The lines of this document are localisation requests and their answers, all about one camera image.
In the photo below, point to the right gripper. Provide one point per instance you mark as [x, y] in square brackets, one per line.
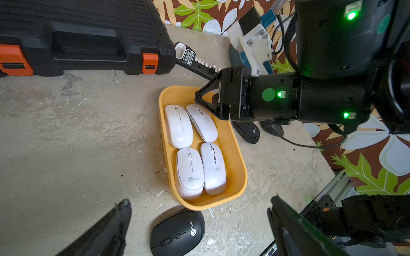
[243, 98]

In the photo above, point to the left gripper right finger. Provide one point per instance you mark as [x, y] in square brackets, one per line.
[295, 236]

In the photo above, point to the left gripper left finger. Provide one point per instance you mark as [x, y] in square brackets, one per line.
[107, 237]

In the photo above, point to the white mouse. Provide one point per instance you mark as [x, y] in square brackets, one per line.
[190, 176]
[203, 122]
[179, 127]
[214, 169]

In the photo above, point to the black mouse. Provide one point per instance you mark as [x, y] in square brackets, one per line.
[272, 128]
[179, 234]
[248, 131]

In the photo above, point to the black bit holder strip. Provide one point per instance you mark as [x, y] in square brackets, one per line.
[188, 59]

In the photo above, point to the yellow plastic tray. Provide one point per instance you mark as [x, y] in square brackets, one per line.
[235, 167]

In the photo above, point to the teal plastic tray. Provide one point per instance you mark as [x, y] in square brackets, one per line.
[237, 58]

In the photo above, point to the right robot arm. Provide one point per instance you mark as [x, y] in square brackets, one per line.
[348, 57]

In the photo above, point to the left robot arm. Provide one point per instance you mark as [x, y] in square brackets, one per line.
[323, 230]

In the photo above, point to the black tool case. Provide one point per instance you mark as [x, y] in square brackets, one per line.
[46, 38]

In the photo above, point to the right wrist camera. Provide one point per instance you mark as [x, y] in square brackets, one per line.
[249, 36]

